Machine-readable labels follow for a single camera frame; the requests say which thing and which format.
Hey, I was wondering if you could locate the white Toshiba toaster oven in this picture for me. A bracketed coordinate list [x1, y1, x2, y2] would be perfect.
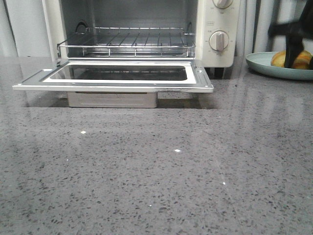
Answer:
[41, 0, 241, 108]

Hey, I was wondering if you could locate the grey curtain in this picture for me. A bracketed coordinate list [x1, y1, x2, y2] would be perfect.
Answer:
[0, 0, 306, 58]

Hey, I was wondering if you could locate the lower oven control knob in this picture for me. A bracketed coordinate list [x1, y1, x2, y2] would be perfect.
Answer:
[209, 31, 229, 51]

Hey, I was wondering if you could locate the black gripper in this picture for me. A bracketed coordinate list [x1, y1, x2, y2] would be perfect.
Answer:
[268, 0, 313, 68]

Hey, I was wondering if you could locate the golden croissant bread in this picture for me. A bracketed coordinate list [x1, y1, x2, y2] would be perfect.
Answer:
[270, 50, 312, 70]

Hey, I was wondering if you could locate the oven control knob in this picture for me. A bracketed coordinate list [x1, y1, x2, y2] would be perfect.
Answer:
[213, 0, 233, 9]
[209, 31, 229, 51]

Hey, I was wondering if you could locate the light green plate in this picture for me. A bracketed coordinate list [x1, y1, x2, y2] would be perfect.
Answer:
[246, 52, 313, 81]

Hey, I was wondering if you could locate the metal wire oven rack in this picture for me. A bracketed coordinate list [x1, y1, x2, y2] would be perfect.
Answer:
[57, 27, 196, 59]

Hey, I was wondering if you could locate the oven glass door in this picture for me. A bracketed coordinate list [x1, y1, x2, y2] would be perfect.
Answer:
[12, 60, 214, 108]

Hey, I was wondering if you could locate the upper oven control knob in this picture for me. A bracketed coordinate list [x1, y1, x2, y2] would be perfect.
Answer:
[213, 0, 233, 9]

